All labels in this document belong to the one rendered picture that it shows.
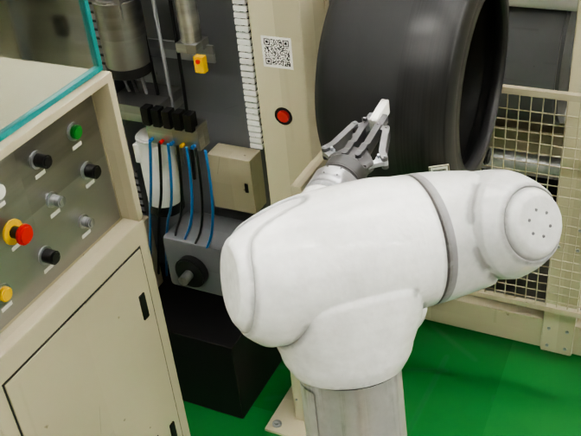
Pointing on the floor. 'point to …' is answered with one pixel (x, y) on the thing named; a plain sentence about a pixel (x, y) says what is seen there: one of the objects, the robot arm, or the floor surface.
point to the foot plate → (286, 419)
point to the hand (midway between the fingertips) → (379, 116)
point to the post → (288, 99)
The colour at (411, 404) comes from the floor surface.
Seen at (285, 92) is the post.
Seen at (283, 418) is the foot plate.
